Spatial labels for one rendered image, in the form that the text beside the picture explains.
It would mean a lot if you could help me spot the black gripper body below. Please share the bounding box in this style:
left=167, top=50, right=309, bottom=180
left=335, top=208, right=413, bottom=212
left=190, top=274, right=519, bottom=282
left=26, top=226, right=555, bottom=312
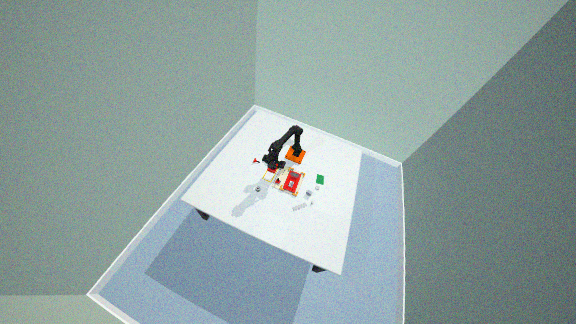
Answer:
left=273, top=158, right=286, bottom=169

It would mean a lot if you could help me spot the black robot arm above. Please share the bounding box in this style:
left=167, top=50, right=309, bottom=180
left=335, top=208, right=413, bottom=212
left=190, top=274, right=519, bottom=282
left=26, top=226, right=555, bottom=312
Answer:
left=263, top=125, right=303, bottom=170

